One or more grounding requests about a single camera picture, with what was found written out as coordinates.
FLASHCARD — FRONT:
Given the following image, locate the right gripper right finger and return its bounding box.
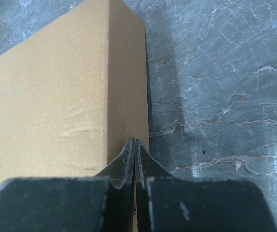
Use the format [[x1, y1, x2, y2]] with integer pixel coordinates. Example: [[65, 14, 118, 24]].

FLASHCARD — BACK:
[[135, 139, 277, 232]]

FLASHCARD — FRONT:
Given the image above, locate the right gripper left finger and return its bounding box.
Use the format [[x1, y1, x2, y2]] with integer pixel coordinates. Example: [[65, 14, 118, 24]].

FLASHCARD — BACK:
[[0, 139, 135, 232]]

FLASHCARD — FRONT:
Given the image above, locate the cardboard box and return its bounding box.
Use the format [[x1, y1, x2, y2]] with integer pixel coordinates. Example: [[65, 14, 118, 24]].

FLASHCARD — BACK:
[[0, 0, 149, 184]]

